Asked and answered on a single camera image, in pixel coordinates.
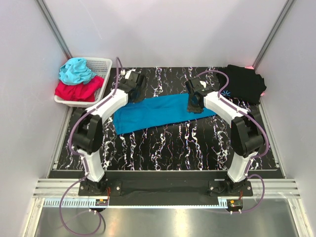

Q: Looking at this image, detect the black folded t-shirt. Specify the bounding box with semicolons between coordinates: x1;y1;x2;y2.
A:
216;65;267;105

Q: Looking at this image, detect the blue t-shirt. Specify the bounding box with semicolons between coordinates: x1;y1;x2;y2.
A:
113;94;216;135

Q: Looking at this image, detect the light turquoise t-shirt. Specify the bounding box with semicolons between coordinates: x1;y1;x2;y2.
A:
58;57;96;85

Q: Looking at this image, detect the white plastic basket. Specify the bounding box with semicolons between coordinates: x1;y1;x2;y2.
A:
54;57;112;108

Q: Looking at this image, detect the left aluminium corner post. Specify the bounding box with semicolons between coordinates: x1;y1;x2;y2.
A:
35;0;73;59

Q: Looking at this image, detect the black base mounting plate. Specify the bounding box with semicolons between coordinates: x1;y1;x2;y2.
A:
79;171;253;207

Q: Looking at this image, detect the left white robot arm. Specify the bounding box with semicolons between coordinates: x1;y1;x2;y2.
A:
68;77;147;196

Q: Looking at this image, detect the aluminium frame rail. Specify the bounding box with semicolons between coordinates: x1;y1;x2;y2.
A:
34;179;300;198

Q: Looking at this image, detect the pink folded cloth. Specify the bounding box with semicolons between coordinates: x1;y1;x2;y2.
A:
245;66;267;97

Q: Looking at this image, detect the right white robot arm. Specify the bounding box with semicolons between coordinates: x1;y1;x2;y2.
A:
188;89;269;196

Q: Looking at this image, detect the red t-shirt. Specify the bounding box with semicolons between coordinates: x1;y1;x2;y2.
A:
55;76;104;102

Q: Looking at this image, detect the right aluminium corner post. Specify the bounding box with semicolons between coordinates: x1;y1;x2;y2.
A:
252;0;296;70

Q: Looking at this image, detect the aluminium corner post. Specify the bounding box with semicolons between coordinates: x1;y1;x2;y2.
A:
35;0;73;59
252;0;296;70

